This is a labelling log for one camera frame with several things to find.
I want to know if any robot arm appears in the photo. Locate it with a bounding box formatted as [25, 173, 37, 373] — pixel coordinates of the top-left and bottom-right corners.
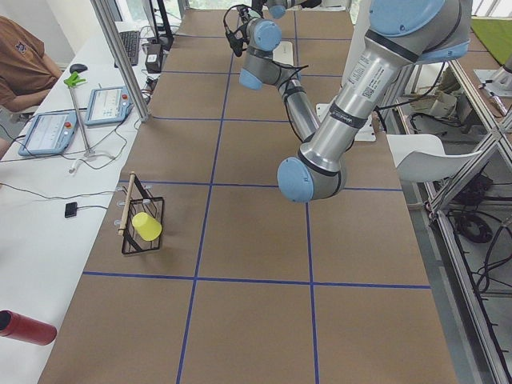
[239, 0, 473, 202]
[265, 0, 322, 19]

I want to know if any yellow cup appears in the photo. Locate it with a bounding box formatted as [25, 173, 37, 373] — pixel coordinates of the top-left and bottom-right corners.
[131, 212, 162, 242]

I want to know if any cream rabbit tray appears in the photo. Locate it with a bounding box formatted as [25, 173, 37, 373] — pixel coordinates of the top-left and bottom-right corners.
[273, 41, 294, 66]

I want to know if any blue teach pendant far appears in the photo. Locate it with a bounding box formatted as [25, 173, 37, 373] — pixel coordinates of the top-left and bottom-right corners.
[85, 86, 133, 126]

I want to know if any blue teach pendant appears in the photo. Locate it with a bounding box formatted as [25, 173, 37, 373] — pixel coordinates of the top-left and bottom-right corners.
[18, 111, 78, 157]
[85, 86, 133, 126]

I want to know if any black power adapter box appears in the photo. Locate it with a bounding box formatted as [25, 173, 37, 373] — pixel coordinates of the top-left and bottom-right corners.
[145, 44, 163, 74]

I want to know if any white chair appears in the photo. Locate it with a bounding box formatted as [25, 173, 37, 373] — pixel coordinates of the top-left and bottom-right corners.
[386, 134, 482, 182]

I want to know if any small black puck device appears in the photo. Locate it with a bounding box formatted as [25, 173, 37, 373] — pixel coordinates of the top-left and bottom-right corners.
[64, 202, 78, 218]

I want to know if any black keyboard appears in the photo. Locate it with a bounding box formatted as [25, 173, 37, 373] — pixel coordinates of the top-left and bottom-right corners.
[118, 30, 140, 66]

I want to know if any blue teach pendant near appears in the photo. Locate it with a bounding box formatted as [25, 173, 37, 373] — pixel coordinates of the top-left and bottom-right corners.
[18, 111, 78, 157]

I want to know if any black computer mouse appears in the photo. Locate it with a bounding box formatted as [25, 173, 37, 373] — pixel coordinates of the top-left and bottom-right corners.
[69, 63, 88, 74]

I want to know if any person in brown shirt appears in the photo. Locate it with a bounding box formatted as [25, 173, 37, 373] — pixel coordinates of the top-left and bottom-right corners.
[0, 15, 63, 161]

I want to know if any red bottle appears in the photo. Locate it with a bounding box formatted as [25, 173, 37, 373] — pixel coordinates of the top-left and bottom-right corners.
[1, 310, 57, 346]

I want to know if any black wire cup rack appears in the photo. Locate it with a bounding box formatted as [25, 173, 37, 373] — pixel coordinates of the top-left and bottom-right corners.
[117, 172, 165, 256]

